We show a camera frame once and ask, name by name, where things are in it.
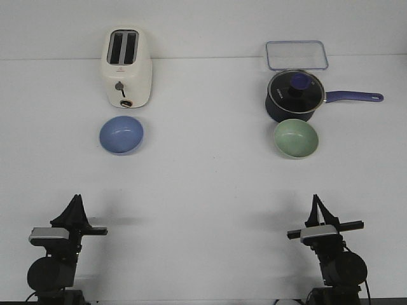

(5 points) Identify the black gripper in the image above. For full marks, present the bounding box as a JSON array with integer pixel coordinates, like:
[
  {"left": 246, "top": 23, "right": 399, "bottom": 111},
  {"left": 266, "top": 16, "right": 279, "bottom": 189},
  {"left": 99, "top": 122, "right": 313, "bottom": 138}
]
[
  {"left": 50, "top": 194, "right": 107, "bottom": 254},
  {"left": 287, "top": 194, "right": 363, "bottom": 248}
]

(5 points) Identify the green bowl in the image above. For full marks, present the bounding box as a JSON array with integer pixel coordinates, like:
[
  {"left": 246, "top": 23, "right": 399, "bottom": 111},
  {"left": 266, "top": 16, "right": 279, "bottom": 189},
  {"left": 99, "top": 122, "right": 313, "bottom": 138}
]
[{"left": 273, "top": 119, "right": 319, "bottom": 159}]

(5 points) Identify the blue bowl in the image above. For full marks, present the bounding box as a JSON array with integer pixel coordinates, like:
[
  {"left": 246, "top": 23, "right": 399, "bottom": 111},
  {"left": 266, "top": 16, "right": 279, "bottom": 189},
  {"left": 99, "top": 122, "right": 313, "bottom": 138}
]
[{"left": 99, "top": 116, "right": 144, "bottom": 155}]

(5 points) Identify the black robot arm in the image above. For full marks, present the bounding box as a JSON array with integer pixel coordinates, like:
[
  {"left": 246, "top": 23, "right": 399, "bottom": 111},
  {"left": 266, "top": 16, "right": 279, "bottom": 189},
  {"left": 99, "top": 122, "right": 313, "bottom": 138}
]
[
  {"left": 287, "top": 194, "right": 368, "bottom": 304},
  {"left": 27, "top": 194, "right": 107, "bottom": 304}
]

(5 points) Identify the dark blue saucepan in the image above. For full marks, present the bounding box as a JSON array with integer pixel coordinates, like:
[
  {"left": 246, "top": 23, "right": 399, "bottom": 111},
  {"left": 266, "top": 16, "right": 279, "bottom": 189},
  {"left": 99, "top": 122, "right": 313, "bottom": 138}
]
[{"left": 265, "top": 80, "right": 384, "bottom": 123}]

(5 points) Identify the glass lid with blue knob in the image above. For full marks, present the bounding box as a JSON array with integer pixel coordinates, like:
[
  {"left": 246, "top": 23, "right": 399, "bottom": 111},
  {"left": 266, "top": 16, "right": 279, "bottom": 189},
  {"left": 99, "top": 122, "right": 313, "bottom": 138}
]
[{"left": 268, "top": 70, "right": 325, "bottom": 114}]

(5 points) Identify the cream two-slot toaster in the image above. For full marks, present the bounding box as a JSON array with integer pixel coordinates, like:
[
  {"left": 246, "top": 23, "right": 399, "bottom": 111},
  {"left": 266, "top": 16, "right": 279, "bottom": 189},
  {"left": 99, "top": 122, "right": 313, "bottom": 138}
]
[{"left": 100, "top": 26, "right": 153, "bottom": 108}]

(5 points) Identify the clear blue-rimmed food container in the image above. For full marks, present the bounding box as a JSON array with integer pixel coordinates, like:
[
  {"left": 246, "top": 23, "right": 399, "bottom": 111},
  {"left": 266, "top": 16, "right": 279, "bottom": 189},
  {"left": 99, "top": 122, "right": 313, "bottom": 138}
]
[{"left": 265, "top": 41, "right": 329, "bottom": 71}]

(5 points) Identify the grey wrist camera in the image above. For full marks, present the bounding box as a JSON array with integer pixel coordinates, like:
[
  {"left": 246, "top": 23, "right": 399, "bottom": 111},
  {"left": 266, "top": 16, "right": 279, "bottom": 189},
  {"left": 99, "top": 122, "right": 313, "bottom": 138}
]
[
  {"left": 300, "top": 225, "right": 338, "bottom": 246},
  {"left": 29, "top": 227, "right": 69, "bottom": 246}
]

